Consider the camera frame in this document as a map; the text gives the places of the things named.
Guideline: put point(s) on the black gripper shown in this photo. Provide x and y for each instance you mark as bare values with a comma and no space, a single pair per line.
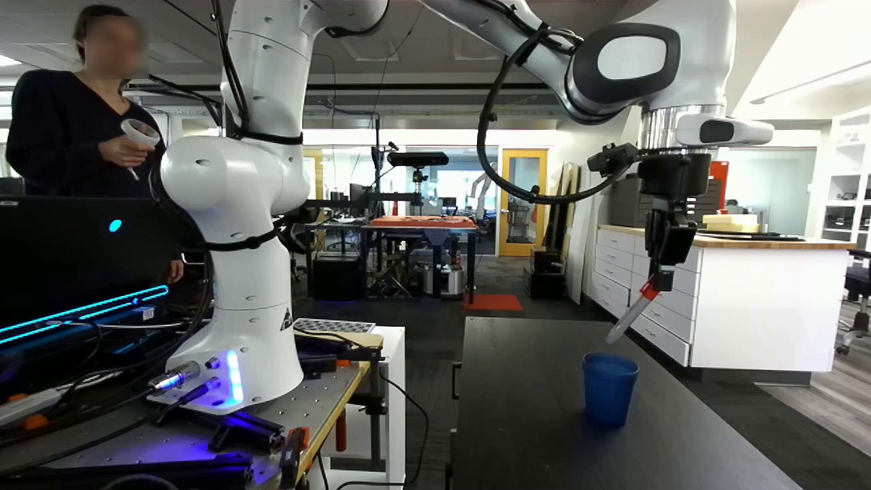
672,181

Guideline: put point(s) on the orange capped white marker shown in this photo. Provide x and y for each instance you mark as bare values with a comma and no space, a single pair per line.
629,317

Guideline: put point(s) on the white handheld controller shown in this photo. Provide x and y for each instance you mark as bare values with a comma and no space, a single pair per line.
136,132

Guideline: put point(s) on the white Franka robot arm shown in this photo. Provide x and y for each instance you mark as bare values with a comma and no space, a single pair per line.
245,273

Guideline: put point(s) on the person left hand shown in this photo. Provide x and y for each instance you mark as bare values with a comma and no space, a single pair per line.
126,154

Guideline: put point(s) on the beige box stack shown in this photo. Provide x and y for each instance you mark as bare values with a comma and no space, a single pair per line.
729,225

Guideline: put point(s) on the black equipment box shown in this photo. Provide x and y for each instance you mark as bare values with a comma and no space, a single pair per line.
627,204

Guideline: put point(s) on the red cylinder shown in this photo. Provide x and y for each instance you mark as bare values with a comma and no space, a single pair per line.
721,181

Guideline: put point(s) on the white drawer cabinet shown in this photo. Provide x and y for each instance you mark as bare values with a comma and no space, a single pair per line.
762,304

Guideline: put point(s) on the blue plastic cup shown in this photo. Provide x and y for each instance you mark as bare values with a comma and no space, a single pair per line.
610,396

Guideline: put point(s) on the yellow framed door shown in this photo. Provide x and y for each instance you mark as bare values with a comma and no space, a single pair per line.
522,204

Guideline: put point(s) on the red floor mat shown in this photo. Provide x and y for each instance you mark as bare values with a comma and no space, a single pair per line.
493,304

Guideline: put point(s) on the white parts bin shelf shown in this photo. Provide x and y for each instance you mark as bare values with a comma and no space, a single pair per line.
845,192

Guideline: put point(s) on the black office chair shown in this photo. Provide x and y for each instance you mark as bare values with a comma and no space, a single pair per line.
857,282

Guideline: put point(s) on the orange topped work table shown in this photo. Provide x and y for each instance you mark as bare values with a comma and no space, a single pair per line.
418,225

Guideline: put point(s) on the black tripod light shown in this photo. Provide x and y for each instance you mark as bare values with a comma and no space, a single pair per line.
418,158

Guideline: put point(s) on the black handheld tool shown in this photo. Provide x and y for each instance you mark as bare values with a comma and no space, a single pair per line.
245,433

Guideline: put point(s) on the blue glowing strip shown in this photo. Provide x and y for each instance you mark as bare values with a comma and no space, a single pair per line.
91,313

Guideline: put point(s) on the metal breadboard robot table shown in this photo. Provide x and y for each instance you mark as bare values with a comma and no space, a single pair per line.
118,444

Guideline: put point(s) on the standing person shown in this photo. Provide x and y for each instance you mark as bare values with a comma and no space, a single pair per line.
62,138

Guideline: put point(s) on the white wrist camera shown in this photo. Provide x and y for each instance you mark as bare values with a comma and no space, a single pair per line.
725,132

